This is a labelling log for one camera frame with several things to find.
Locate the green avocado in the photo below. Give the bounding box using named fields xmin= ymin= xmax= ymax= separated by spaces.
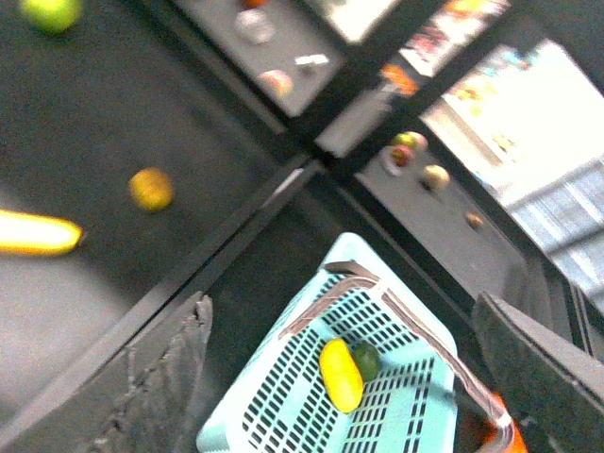
xmin=352 ymin=343 xmax=380 ymax=382

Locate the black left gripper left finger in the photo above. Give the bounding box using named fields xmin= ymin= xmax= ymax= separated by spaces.
xmin=1 ymin=293 xmax=213 ymax=452

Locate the yellow mango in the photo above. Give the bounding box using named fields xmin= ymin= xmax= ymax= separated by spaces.
xmin=319 ymin=339 xmax=363 ymax=413

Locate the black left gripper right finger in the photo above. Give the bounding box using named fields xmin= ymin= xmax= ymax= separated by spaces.
xmin=472 ymin=293 xmax=603 ymax=452

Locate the light blue plastic basket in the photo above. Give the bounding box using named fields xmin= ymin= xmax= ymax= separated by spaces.
xmin=196 ymin=233 xmax=514 ymax=452

